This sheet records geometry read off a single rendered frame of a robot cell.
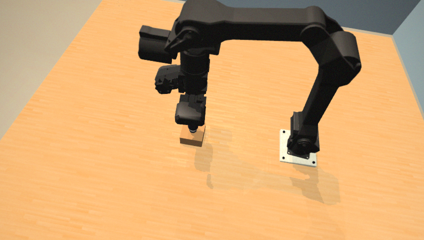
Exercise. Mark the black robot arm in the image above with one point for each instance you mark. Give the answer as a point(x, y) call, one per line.
point(203, 25)

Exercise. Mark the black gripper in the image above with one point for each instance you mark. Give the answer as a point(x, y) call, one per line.
point(191, 109)

